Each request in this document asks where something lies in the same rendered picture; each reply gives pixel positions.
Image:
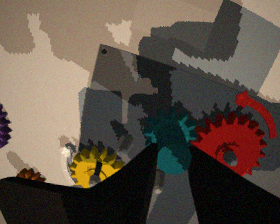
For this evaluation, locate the purple gear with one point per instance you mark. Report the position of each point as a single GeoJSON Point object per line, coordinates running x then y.
{"type": "Point", "coordinates": [4, 131]}

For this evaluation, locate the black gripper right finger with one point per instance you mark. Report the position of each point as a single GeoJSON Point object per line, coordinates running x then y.
{"type": "Point", "coordinates": [223, 197]}

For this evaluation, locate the yellow gear with black stripe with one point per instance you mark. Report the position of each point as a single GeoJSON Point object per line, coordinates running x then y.
{"type": "Point", "coordinates": [93, 162]}

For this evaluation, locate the grey board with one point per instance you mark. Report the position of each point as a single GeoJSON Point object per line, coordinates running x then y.
{"type": "Point", "coordinates": [127, 88]}

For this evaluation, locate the red gear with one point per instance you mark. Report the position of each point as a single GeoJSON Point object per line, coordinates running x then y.
{"type": "Point", "coordinates": [239, 135]}

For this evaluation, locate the brown gear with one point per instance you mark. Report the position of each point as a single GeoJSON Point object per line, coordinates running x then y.
{"type": "Point", "coordinates": [28, 173]}

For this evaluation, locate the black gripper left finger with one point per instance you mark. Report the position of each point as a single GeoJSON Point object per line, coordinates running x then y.
{"type": "Point", "coordinates": [123, 198]}

